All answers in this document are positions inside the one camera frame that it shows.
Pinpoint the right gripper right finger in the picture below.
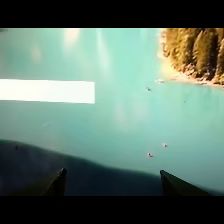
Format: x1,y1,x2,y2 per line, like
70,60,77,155
159,169,212,197

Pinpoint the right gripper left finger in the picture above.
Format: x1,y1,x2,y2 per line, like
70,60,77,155
23,167,68,197

